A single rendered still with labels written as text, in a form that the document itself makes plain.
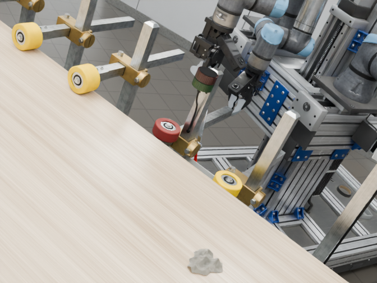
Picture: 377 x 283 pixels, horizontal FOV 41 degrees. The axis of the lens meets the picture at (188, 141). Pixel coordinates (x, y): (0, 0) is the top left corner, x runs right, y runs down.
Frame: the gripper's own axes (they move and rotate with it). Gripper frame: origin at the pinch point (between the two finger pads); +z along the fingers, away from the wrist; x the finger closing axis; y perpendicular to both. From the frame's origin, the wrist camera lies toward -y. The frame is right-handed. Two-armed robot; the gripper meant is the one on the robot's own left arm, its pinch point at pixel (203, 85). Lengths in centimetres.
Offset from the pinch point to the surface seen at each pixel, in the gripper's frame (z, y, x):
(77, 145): 10.4, 4.5, 45.9
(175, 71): 101, 115, -197
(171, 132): 9.8, -4.0, 16.6
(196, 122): 6.2, -7.0, 9.7
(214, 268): 10, -41, 49
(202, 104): 0.4, -6.4, 9.7
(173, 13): 78, 163, -243
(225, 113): 14.5, -2.8, -20.8
